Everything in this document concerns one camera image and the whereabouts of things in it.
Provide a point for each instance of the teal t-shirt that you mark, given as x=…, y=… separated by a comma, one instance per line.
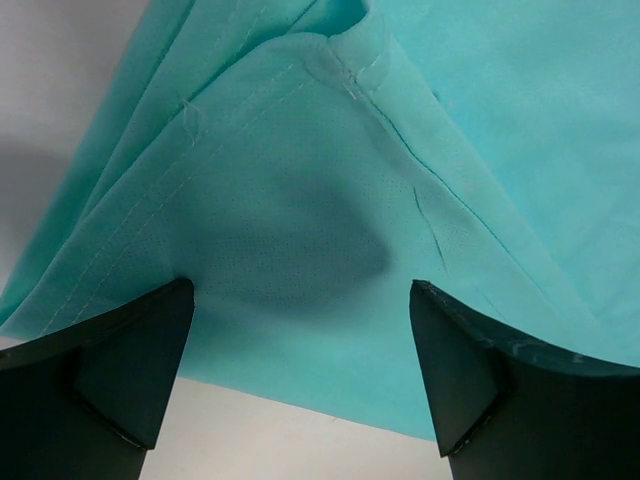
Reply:
x=303, y=162

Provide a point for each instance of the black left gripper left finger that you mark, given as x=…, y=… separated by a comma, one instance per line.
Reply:
x=88, y=401

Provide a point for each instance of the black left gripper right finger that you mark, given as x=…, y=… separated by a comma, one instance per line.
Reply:
x=506, y=405

